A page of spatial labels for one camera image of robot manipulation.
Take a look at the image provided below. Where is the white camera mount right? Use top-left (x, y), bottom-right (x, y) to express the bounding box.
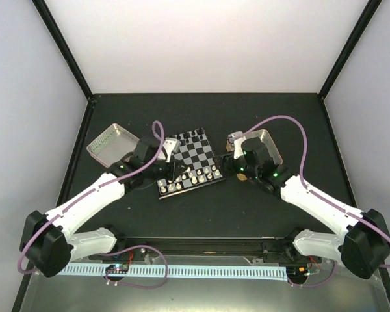
top-left (226, 131), bottom-right (246, 159)

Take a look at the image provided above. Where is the black frame post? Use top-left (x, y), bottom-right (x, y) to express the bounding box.
top-left (318, 0), bottom-right (382, 100)
top-left (32, 0), bottom-right (93, 100)

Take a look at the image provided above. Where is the black frame post right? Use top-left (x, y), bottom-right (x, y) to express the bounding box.
top-left (318, 0), bottom-right (382, 100)

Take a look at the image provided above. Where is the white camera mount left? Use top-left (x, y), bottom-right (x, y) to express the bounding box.
top-left (157, 138), bottom-right (181, 163)

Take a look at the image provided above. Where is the pink metal tin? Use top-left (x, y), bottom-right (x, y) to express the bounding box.
top-left (86, 123), bottom-right (139, 168)

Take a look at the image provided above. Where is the black white chessboard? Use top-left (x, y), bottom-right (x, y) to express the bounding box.
top-left (157, 127), bottom-right (224, 199)

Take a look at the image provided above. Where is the gold metal tin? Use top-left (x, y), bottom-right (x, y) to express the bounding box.
top-left (236, 129), bottom-right (283, 181)

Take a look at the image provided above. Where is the black frame post left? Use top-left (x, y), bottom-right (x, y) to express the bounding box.
top-left (32, 0), bottom-right (93, 100)

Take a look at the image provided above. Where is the black front rail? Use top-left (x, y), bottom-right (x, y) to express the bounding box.
top-left (114, 236), bottom-right (309, 264)

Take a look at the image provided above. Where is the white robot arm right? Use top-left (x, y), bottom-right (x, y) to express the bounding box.
top-left (217, 135), bottom-right (390, 280)

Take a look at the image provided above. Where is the white slotted cable duct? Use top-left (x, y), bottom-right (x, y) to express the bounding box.
top-left (59, 263), bottom-right (288, 281)

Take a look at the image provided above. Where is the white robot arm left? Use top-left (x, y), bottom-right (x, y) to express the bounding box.
top-left (19, 137), bottom-right (187, 277)

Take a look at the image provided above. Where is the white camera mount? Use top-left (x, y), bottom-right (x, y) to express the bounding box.
top-left (157, 138), bottom-right (181, 163)
top-left (226, 131), bottom-right (246, 159)

